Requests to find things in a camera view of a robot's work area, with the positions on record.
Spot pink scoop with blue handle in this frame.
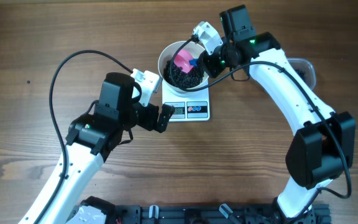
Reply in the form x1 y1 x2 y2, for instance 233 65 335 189
174 49 198 73

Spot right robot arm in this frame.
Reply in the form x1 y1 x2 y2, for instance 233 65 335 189
193 5 356 223

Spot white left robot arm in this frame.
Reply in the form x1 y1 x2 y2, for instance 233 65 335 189
21 70 174 223

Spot white digital kitchen scale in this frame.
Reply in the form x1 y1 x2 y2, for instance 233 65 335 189
162 81 210 122

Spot black beans in bowl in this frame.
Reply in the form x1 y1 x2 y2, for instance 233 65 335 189
163 60 204 88

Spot white bowl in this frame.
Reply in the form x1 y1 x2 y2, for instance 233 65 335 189
158 40 205 95

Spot black beans in container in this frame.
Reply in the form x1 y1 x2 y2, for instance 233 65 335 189
295 69 305 80

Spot clear plastic bean container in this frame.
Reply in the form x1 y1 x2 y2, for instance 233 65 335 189
288 58 316 90

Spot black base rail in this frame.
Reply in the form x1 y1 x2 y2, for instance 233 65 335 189
61 195 332 224

